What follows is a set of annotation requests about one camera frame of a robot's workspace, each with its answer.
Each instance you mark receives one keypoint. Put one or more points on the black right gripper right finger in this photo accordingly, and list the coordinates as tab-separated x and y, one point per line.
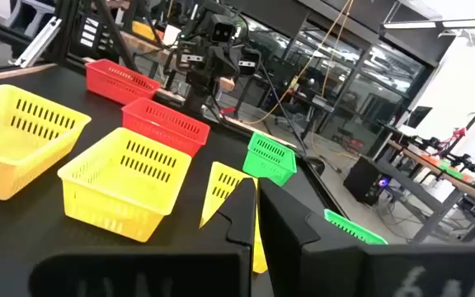
295	255

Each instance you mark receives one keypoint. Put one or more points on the silver aluminium extrusion bar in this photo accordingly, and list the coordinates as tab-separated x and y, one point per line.
39	41

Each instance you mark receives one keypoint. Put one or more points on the ceiling light strip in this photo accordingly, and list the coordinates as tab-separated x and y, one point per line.
410	24

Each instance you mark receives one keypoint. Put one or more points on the yellow slotted plastic basket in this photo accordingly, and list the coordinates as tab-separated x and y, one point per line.
221	185
109	185
10	148

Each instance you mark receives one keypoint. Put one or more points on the red slotted plastic basket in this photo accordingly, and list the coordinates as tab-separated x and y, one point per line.
109	84
159	128

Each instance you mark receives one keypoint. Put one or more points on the black rounded table-edge mount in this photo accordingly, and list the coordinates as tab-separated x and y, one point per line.
316	165

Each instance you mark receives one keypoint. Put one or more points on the black aluminium rig frame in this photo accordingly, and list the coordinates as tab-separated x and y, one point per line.
66	24

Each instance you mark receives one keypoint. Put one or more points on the green slotted plastic basket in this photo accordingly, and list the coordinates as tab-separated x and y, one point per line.
353	229
262	167

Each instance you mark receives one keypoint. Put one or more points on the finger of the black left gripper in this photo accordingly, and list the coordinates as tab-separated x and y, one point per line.
213	66
231	66

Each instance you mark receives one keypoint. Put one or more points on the black monitor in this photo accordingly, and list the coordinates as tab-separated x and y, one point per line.
419	116

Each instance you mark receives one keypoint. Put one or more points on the black computer tower blue light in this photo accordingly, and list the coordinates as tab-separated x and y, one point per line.
363	179

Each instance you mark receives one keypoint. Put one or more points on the small red tag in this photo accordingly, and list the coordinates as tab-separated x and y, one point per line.
228	110

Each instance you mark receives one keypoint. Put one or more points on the yellow box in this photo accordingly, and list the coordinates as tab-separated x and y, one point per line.
144	29

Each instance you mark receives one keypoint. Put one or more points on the wooden-top workbench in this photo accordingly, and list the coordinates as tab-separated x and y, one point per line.
147	45

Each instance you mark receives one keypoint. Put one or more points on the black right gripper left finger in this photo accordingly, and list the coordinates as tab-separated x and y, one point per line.
138	272

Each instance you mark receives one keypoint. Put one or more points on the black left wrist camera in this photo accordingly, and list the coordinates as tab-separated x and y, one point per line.
223	29

